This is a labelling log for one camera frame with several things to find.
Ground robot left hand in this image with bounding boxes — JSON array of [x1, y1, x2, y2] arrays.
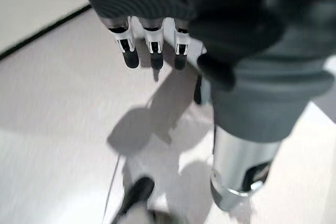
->
[[72, 0, 336, 211]]

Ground thin grey floor cable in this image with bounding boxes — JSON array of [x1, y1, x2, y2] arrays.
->
[[101, 154, 123, 224]]

